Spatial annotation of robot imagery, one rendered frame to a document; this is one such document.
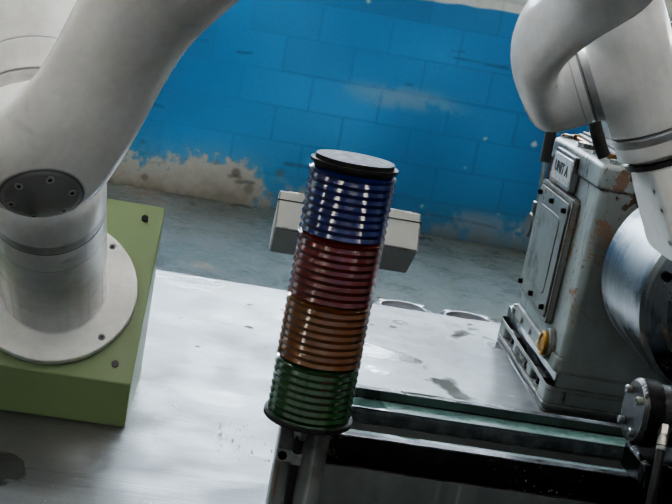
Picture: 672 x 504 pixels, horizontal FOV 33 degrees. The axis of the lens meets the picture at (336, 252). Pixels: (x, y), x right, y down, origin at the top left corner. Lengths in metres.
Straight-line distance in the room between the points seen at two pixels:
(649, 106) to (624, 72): 0.04
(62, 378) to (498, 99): 5.51
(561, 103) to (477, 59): 5.50
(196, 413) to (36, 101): 0.56
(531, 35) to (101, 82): 0.39
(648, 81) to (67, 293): 0.64
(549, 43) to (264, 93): 5.51
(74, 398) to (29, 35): 0.47
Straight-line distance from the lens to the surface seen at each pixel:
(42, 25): 1.04
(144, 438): 1.31
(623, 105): 1.14
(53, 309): 1.28
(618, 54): 1.13
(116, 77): 0.95
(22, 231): 1.15
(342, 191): 0.74
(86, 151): 0.97
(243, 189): 6.61
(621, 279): 1.47
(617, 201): 1.59
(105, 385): 1.32
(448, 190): 6.70
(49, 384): 1.33
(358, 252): 0.75
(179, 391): 1.46
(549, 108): 1.12
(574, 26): 1.04
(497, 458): 1.10
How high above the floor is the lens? 1.33
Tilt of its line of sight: 13 degrees down
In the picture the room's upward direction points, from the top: 11 degrees clockwise
